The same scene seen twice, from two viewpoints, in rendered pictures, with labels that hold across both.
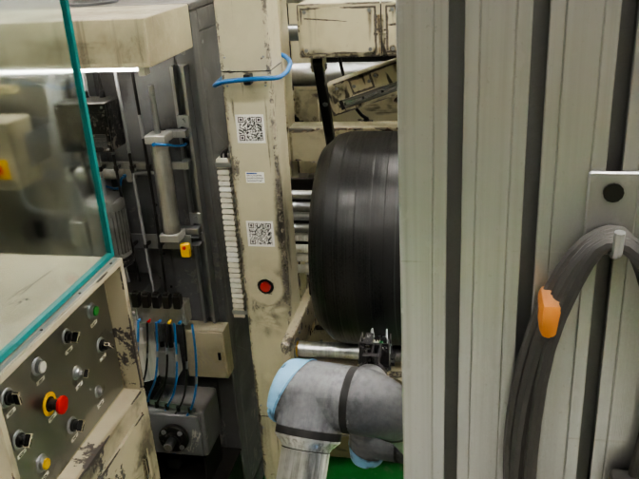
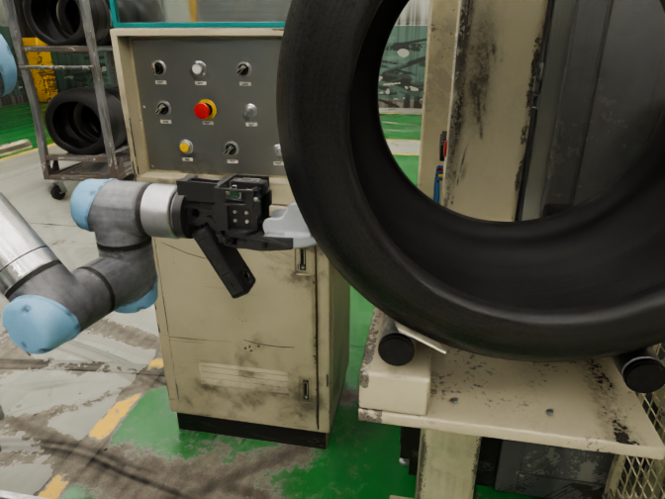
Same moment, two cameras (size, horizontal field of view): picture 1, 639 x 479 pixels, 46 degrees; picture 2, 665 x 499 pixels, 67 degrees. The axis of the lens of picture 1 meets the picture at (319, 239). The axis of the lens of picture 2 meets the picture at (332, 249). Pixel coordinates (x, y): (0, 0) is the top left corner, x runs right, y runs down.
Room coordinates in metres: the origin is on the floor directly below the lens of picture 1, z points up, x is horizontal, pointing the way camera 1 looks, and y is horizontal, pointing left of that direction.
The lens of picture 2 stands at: (1.63, -0.76, 1.25)
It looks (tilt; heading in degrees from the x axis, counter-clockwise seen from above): 23 degrees down; 88
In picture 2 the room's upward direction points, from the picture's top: straight up
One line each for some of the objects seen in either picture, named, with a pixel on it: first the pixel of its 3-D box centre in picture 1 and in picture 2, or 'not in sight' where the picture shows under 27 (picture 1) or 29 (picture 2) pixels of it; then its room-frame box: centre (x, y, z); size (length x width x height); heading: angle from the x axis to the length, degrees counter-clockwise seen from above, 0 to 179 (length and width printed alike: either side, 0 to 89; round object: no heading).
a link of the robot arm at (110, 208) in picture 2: not in sight; (119, 209); (1.35, -0.08, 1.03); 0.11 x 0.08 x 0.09; 167
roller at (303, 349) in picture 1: (357, 352); (404, 286); (1.77, -0.08, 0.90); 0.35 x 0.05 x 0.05; 77
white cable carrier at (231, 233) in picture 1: (235, 238); not in sight; (1.93, 0.23, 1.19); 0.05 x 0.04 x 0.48; 167
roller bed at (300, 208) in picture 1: (312, 226); not in sight; (2.32, 0.02, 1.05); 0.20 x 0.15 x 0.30; 77
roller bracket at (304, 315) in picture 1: (302, 323); not in sight; (1.94, 0.06, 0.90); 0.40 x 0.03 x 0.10; 167
